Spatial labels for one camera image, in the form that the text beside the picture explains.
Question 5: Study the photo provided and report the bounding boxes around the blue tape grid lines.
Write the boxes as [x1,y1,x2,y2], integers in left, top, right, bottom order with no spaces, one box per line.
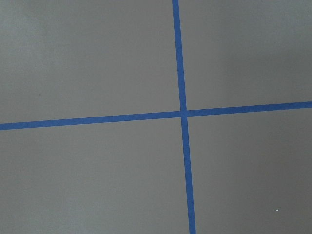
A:
[0,0,312,234]

